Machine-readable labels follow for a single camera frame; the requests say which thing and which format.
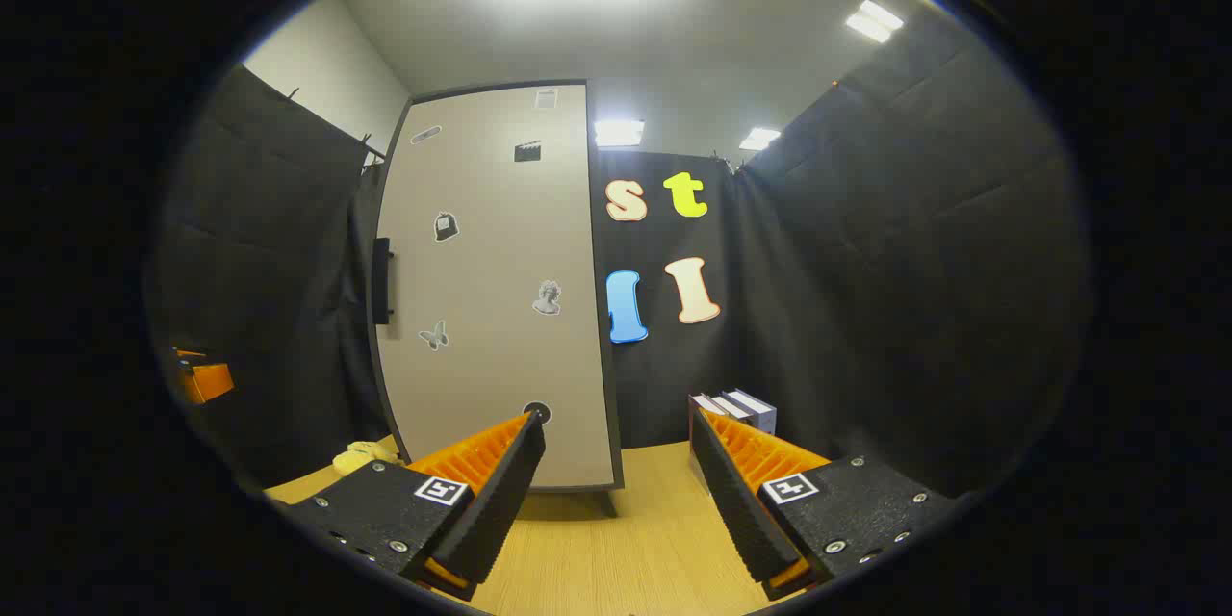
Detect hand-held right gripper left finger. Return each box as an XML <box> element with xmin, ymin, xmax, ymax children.
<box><xmin>287</xmin><ymin>412</ymin><xmax>548</xmax><ymax>603</ymax></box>

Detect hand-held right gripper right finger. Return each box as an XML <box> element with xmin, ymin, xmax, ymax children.
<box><xmin>687</xmin><ymin>402</ymin><xmax>956</xmax><ymax>603</ymax></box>

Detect light grey cabinet door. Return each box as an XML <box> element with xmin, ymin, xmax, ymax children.
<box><xmin>373</xmin><ymin>82</ymin><xmax>625</xmax><ymax>492</ymax></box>

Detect black door handle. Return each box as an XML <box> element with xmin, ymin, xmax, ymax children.
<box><xmin>372</xmin><ymin>237</ymin><xmax>396</xmax><ymax>325</ymax></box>

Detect grey blue cover book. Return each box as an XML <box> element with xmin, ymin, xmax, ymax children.
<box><xmin>727</xmin><ymin>389</ymin><xmax>777</xmax><ymax>438</ymax></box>

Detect white cover book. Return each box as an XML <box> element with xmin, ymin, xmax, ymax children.
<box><xmin>712</xmin><ymin>392</ymin><xmax>761</xmax><ymax>430</ymax></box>

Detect cream plush toy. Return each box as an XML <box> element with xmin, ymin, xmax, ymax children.
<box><xmin>332</xmin><ymin>441</ymin><xmax>401</xmax><ymax>478</ymax></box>

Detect black backdrop cloth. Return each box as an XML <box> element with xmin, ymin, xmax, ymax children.
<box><xmin>144</xmin><ymin>14</ymin><xmax>1093</xmax><ymax>501</ymax></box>

